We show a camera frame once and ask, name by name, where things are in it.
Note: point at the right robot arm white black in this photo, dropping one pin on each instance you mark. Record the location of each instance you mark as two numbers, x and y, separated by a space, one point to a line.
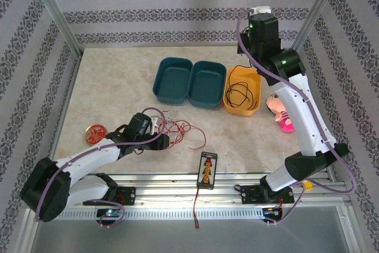
305 116

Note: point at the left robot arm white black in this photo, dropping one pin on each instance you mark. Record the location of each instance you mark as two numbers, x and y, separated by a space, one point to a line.
89 156

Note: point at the round red gold tin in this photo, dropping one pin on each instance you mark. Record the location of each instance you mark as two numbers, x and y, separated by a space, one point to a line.
94 134

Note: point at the black printed charging board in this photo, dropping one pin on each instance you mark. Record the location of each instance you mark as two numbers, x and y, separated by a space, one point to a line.
207 170

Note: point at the teal plastic bin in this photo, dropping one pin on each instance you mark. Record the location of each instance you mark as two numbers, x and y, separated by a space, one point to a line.
205 84
170 78

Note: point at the yellow plastic bin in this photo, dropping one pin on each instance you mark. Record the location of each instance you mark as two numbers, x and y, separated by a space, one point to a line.
239 112

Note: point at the pink plush doll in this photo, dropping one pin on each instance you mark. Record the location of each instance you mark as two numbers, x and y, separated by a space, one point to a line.
272 106

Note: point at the small circuit board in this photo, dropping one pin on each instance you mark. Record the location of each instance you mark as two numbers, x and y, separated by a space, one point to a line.
109 214
271 212

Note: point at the yellow plastic piece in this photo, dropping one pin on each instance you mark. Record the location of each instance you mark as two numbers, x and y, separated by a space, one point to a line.
308 185

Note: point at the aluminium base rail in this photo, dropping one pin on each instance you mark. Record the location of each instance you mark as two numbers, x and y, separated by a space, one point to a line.
177 188

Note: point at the aluminium frame post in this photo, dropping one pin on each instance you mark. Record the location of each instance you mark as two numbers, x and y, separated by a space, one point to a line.
317 10
53 10

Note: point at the aluminium side rail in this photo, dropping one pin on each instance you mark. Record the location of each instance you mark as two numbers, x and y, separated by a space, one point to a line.
66 102

